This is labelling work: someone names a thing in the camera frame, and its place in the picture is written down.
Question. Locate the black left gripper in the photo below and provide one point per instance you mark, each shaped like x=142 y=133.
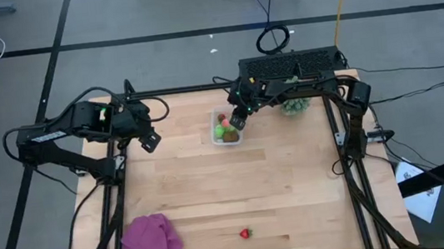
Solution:
x=131 y=120

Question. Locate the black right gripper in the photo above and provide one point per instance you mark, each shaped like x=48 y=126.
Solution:
x=246 y=96

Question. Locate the brown toy kiwi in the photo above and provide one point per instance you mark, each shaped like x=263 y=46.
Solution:
x=230 y=137

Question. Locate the round green toy fruit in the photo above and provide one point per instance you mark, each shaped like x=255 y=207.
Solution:
x=219 y=131

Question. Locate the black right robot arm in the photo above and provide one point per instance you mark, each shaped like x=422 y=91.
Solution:
x=318 y=84

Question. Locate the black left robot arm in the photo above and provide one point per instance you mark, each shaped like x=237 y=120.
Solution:
x=67 y=161

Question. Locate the clear plastic tupperware container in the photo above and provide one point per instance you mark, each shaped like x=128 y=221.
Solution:
x=215 y=143

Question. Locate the green plant in white pot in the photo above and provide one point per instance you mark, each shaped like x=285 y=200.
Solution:
x=295 y=107

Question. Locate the black perforated computer case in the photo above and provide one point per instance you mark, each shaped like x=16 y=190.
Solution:
x=290 y=64

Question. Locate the purple cloth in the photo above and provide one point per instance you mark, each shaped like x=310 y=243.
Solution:
x=151 y=243

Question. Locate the black power adapter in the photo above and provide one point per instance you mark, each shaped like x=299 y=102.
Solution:
x=380 y=136

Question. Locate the white paper sheet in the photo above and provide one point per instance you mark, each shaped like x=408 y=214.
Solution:
x=421 y=202

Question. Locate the black desk beam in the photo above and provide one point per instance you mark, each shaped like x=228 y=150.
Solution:
x=441 y=173

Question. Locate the silver metal bracket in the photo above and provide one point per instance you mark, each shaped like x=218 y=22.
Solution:
x=340 y=138
x=120 y=162

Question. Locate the black metal table frame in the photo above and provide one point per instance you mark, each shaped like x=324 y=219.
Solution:
x=184 y=89

